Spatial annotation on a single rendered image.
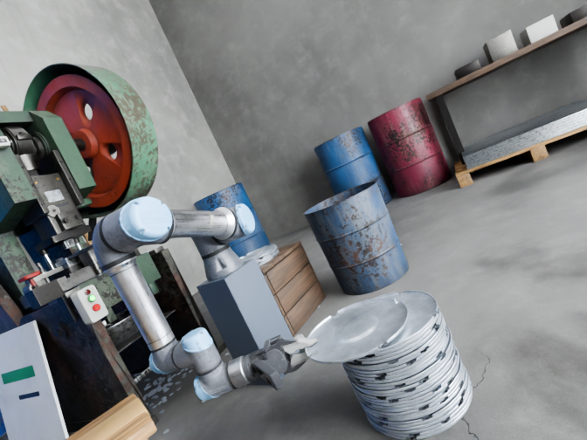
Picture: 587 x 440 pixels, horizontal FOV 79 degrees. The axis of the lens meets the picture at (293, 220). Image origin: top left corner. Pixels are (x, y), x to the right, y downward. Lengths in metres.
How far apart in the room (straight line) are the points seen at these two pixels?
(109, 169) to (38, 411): 1.20
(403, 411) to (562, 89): 3.89
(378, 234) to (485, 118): 2.82
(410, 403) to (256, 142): 4.36
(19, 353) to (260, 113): 3.78
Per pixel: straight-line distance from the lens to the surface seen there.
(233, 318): 1.40
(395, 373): 0.91
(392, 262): 1.84
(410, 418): 0.98
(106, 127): 2.21
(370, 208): 1.76
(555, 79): 4.48
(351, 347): 0.92
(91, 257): 1.86
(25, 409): 2.18
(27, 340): 2.00
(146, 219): 0.98
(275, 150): 4.86
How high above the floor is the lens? 0.67
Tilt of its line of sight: 6 degrees down
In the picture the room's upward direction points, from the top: 25 degrees counter-clockwise
